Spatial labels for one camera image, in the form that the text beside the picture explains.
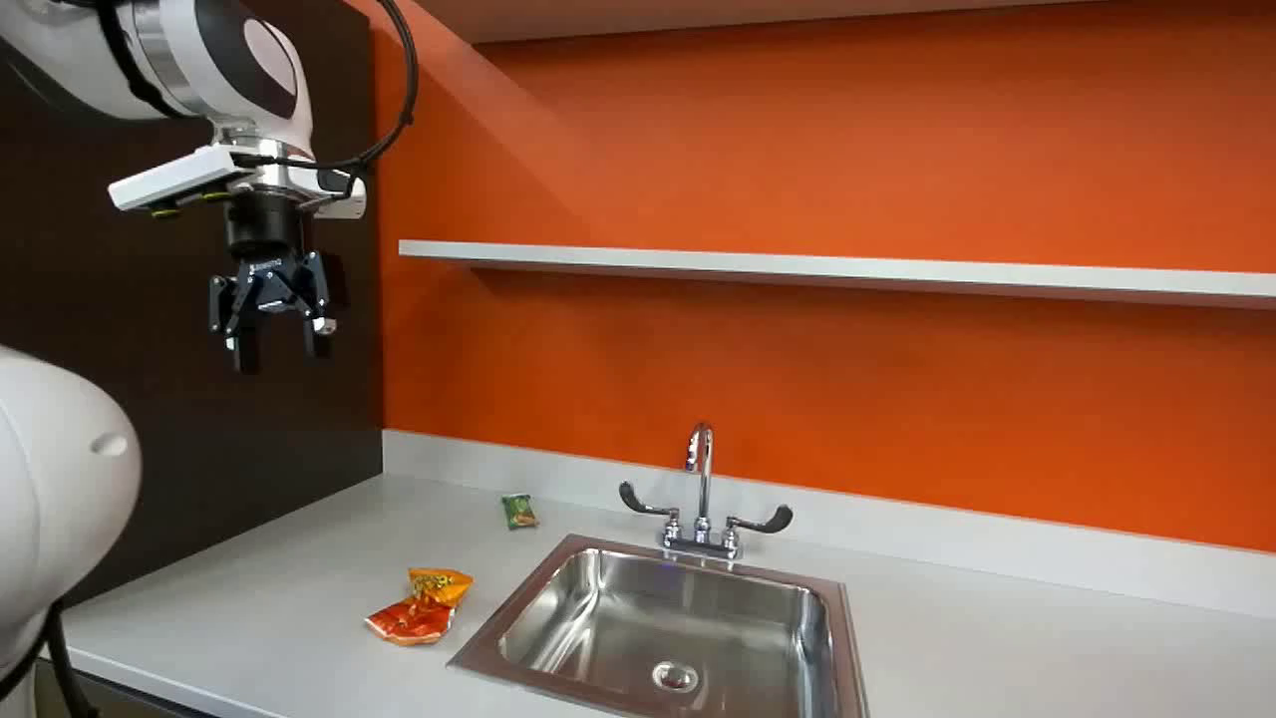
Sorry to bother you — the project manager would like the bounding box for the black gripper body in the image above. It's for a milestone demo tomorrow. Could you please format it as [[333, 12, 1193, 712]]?
[[204, 192, 339, 339]]

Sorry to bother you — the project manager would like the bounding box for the red and orange packet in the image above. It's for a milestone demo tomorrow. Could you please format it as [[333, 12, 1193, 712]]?
[[362, 563, 479, 650]]

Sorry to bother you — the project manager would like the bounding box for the stainless steel sink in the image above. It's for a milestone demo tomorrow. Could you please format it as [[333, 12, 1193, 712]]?
[[447, 531, 875, 718]]

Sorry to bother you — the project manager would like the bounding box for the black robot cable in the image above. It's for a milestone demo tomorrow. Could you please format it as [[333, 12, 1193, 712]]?
[[329, 0, 422, 177]]

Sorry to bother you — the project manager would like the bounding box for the chrome faucet with handles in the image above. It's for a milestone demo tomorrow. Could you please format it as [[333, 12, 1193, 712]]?
[[615, 420, 799, 575]]

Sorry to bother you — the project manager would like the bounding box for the thin white wall shelf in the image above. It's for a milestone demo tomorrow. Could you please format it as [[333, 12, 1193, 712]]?
[[397, 236, 1276, 315]]

